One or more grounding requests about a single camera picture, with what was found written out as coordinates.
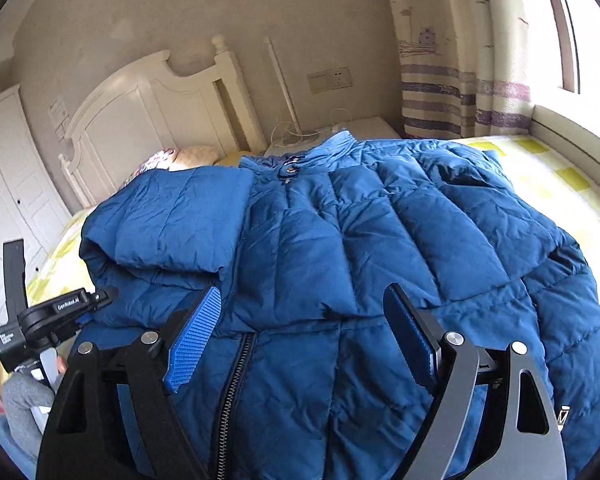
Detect white pole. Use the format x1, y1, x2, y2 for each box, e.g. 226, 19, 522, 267
263, 36, 302, 134

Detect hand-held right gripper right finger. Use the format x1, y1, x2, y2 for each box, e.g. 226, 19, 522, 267
382, 282, 568, 480

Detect white wardrobe doors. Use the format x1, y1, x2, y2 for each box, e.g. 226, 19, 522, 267
0, 84, 74, 361

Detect white cable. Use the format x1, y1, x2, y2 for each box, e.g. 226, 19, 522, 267
269, 107, 353, 145

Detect beige pillow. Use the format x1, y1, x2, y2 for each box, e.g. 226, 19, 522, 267
171, 145, 222, 169

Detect wall outlet plate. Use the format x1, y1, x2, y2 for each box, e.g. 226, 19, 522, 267
307, 67, 352, 95

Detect floral pillow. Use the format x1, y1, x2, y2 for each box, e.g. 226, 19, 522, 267
126, 147, 181, 179

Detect white wooden headboard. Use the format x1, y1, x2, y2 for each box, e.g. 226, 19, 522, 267
57, 35, 267, 208

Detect yellow checked bedsheet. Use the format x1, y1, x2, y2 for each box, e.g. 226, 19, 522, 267
0, 134, 600, 381

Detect window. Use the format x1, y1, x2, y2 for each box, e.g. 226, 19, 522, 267
542, 0, 600, 97

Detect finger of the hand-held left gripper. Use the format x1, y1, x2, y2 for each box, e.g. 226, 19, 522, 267
92, 286, 119, 317

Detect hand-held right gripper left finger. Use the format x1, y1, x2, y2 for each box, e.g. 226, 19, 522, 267
35, 285, 222, 480

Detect printed striped curtain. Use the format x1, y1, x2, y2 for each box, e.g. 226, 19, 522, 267
379, 0, 543, 139

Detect white nightstand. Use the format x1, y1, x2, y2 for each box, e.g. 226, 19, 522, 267
264, 116, 402, 158

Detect blue puffer jacket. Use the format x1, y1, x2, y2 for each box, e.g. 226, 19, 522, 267
67, 131, 600, 480

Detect window sill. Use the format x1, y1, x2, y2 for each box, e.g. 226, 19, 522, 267
529, 104, 600, 193

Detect person's left forearm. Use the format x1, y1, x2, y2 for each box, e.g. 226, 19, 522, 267
1, 374, 56, 442

